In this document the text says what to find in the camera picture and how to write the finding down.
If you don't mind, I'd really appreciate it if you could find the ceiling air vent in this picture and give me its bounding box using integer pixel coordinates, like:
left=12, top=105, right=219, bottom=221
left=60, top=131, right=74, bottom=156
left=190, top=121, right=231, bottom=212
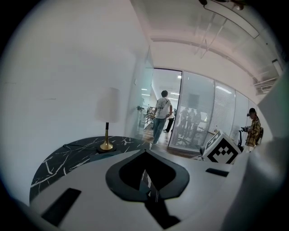
left=254, top=78, right=280, bottom=93

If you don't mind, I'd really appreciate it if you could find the round black marble table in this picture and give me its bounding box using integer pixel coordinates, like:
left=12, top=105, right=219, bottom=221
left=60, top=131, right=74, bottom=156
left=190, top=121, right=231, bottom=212
left=29, top=135, right=160, bottom=203

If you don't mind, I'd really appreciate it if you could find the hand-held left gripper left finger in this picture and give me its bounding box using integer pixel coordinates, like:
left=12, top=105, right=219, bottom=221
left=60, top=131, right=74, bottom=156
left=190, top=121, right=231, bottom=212
left=30, top=148, right=164, bottom=231

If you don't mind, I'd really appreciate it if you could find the long ceiling light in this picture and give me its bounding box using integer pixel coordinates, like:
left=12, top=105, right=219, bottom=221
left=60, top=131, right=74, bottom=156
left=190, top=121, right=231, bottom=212
left=204, top=4, right=260, bottom=39

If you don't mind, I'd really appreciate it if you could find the glass partition with blinds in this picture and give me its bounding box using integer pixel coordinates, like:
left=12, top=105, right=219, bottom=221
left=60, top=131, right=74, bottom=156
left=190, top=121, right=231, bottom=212
left=167, top=70, right=259, bottom=152

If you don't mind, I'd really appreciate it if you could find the black lamp cable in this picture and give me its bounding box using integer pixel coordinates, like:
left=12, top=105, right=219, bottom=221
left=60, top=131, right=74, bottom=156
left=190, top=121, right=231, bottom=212
left=62, top=143, right=101, bottom=150

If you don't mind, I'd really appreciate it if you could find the white shade gold table lamp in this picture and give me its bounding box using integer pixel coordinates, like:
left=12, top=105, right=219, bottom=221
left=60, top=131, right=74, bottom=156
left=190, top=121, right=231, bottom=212
left=94, top=87, right=120, bottom=154

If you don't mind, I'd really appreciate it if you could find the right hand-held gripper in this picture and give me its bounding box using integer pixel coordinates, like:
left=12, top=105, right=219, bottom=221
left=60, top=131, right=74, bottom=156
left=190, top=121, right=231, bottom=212
left=191, top=130, right=242, bottom=165

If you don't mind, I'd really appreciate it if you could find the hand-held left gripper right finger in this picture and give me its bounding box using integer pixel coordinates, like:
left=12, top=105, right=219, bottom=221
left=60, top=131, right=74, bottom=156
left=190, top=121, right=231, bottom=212
left=145, top=148, right=244, bottom=231

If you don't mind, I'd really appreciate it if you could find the short ceiling light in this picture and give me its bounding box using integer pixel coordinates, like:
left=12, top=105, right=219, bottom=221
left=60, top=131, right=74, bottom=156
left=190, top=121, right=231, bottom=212
left=271, top=58, right=283, bottom=73

